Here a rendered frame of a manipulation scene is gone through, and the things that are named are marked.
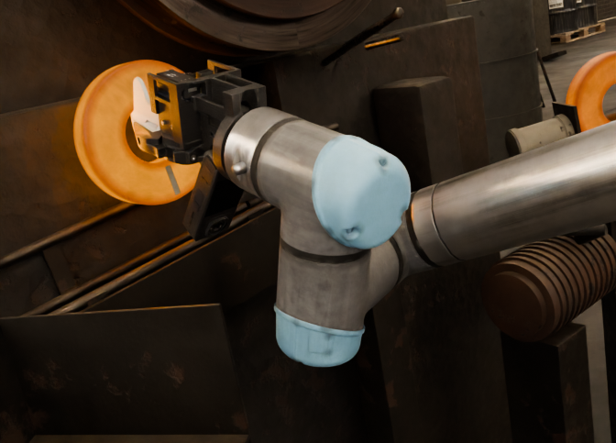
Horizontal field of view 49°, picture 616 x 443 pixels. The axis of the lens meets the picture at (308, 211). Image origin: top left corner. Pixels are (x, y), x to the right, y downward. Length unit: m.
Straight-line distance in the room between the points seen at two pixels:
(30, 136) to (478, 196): 0.47
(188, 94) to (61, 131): 0.21
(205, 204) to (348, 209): 0.21
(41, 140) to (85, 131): 0.08
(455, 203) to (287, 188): 0.16
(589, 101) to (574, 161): 0.58
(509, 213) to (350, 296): 0.15
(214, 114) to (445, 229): 0.23
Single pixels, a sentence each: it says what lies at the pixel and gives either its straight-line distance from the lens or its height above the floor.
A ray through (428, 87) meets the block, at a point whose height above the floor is 0.79.
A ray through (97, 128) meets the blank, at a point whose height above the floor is 0.84.
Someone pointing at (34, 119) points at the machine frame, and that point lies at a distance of 0.79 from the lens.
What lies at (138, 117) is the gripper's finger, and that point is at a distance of 0.73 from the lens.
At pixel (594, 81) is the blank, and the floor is 0.75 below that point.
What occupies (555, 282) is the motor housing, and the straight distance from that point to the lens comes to 1.01.
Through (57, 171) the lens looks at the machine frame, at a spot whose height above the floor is 0.80.
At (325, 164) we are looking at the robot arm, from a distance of 0.49.
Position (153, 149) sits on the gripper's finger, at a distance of 0.67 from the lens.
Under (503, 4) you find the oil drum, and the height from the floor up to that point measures 0.84.
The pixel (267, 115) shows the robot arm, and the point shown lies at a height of 0.84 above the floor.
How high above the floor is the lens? 0.90
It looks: 15 degrees down
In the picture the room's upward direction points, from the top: 11 degrees counter-clockwise
